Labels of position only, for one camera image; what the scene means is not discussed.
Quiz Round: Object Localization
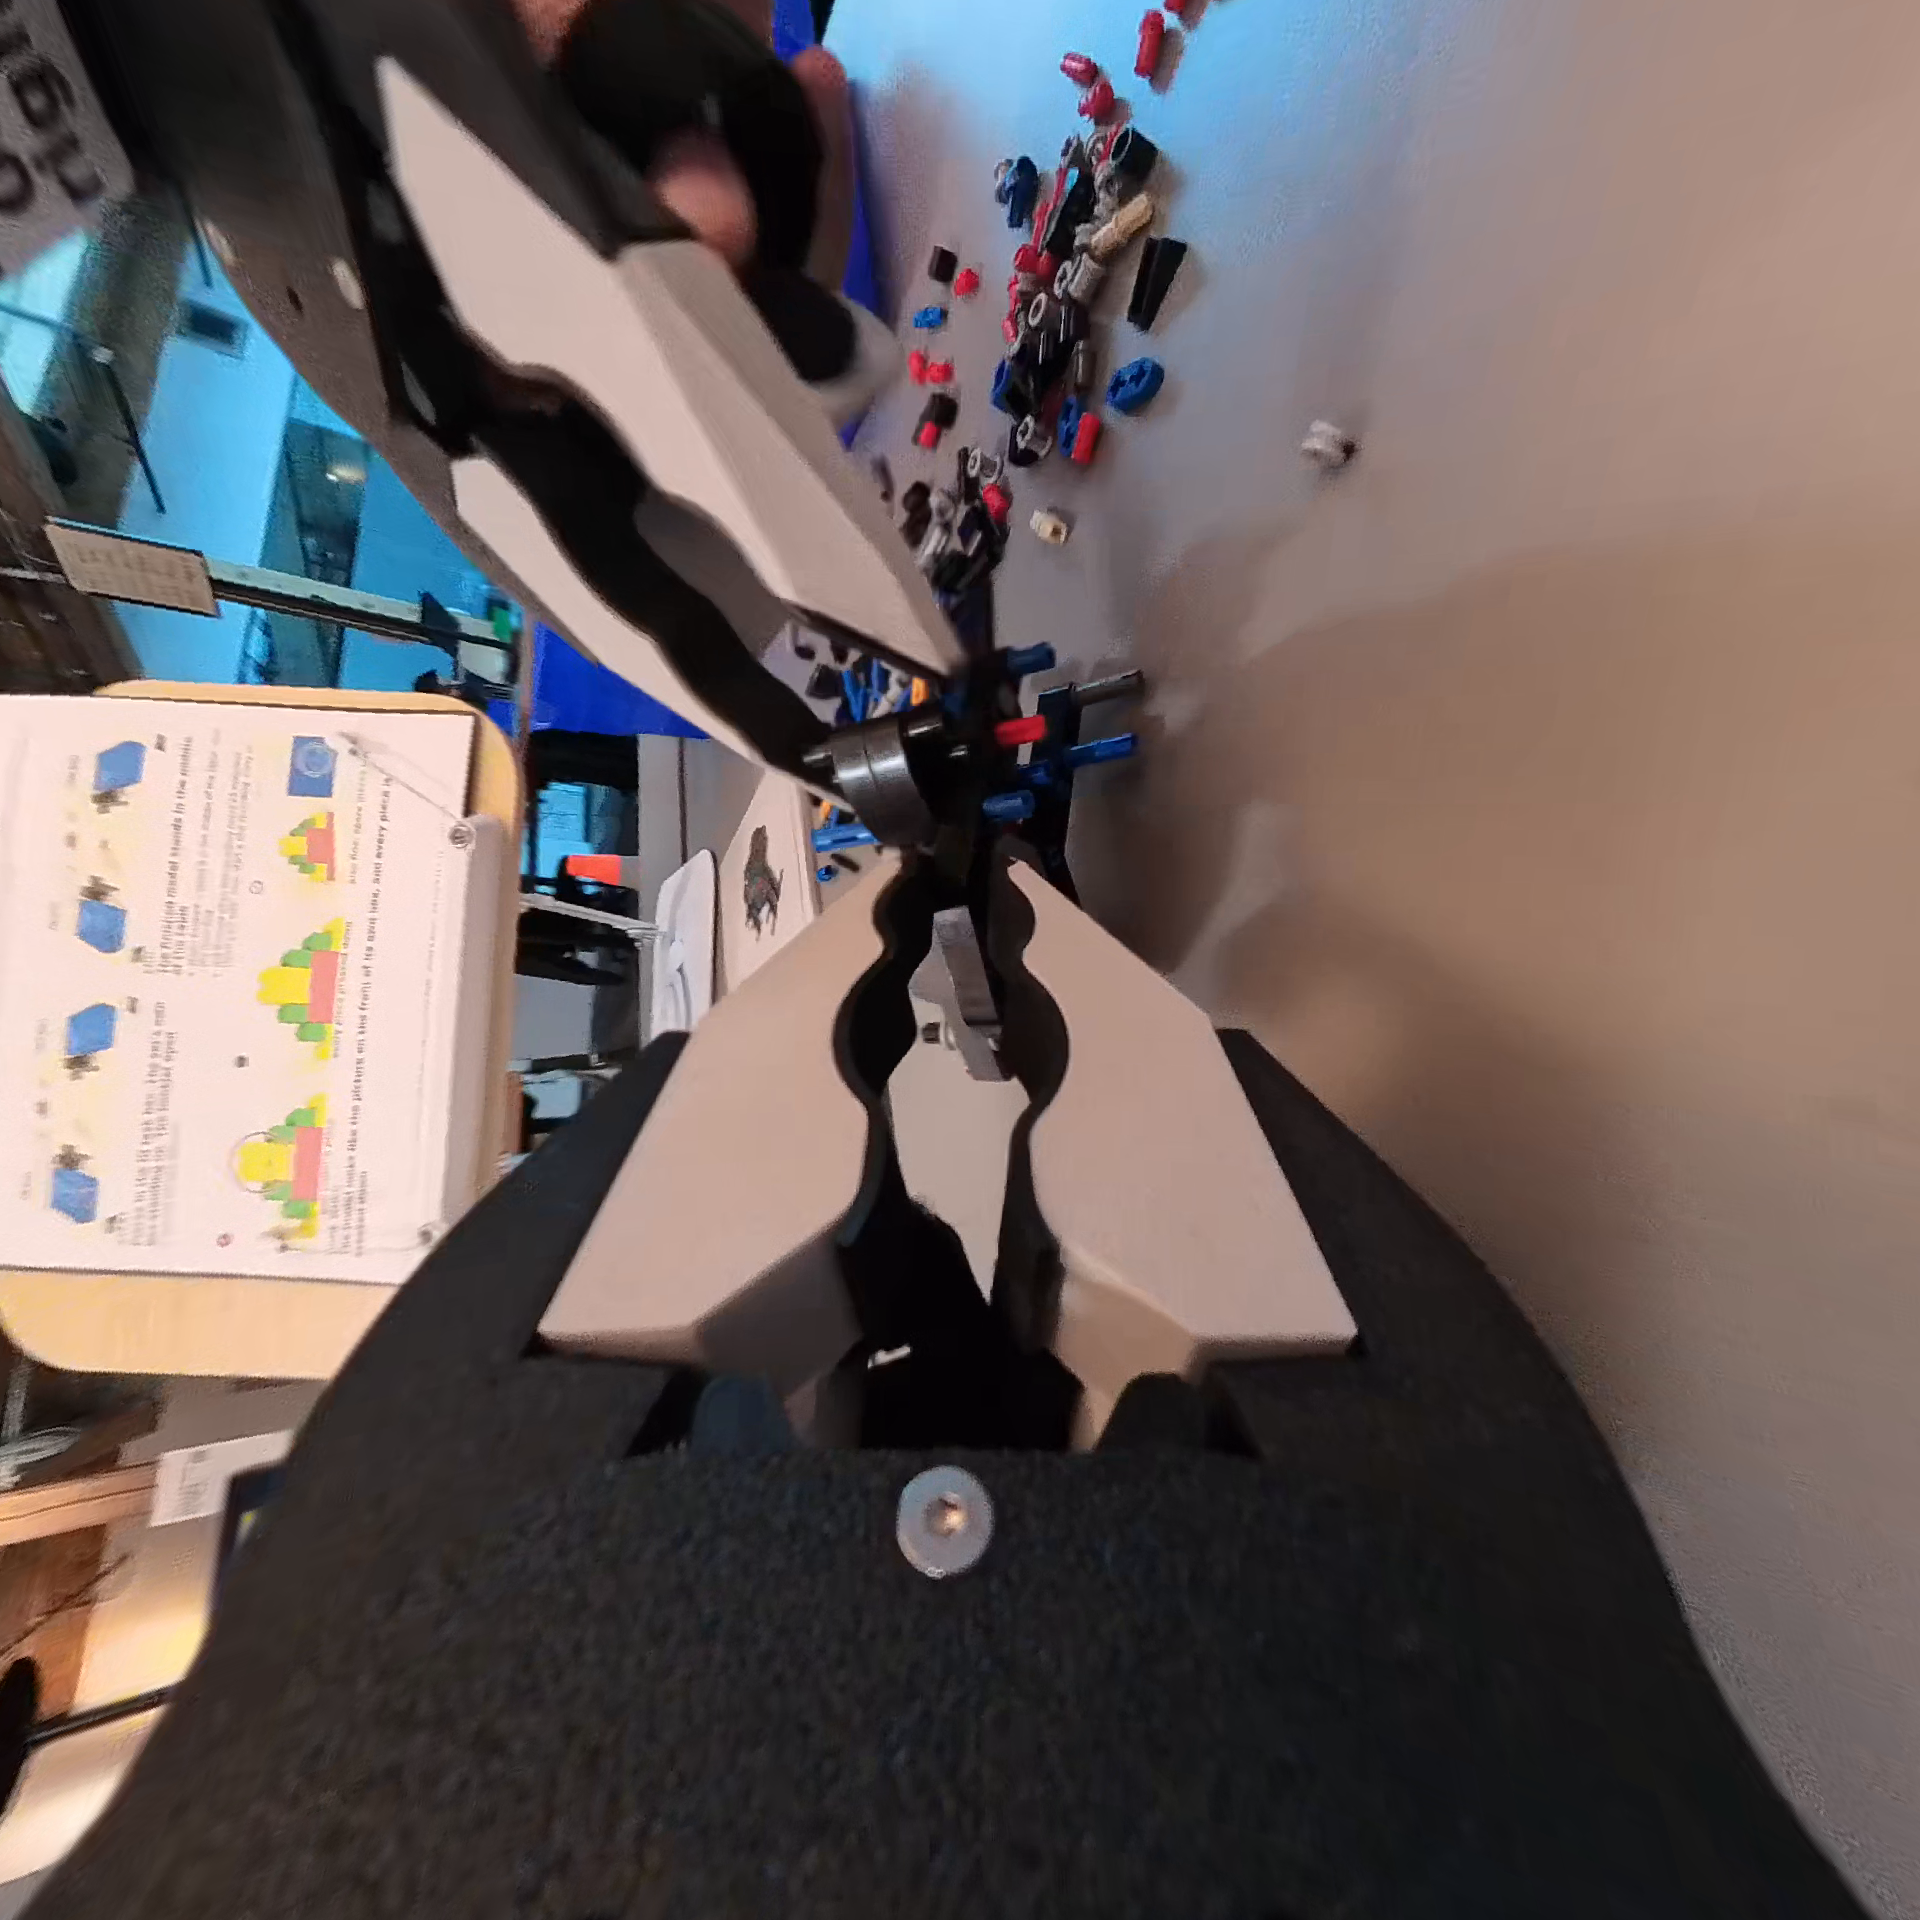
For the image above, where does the lego instruction booklet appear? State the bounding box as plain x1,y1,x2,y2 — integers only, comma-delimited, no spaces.
717,781,832,988

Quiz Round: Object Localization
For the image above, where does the blue plastic bin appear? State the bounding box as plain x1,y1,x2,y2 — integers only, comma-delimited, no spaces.
524,621,713,746

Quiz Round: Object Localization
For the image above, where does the grey and black lego assembly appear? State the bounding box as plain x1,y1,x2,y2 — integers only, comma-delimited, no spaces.
797,637,1145,1087

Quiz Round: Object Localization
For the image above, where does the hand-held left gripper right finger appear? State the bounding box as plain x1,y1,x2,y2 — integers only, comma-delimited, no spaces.
997,859,1361,1449

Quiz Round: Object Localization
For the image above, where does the pile of small lego pins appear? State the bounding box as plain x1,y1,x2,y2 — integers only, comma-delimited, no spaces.
873,0,1361,606

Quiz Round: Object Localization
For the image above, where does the wooden board with instruction sheet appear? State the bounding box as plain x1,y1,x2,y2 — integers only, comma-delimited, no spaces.
0,678,532,1382

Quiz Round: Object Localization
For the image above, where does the person's right hand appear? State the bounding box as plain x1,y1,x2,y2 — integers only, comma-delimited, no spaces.
511,0,860,290

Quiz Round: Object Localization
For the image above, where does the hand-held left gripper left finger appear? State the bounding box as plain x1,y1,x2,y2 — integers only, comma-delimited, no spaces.
538,859,906,1452

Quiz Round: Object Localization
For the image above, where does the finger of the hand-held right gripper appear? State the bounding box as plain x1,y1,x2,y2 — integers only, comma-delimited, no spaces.
447,454,844,787
373,57,967,680

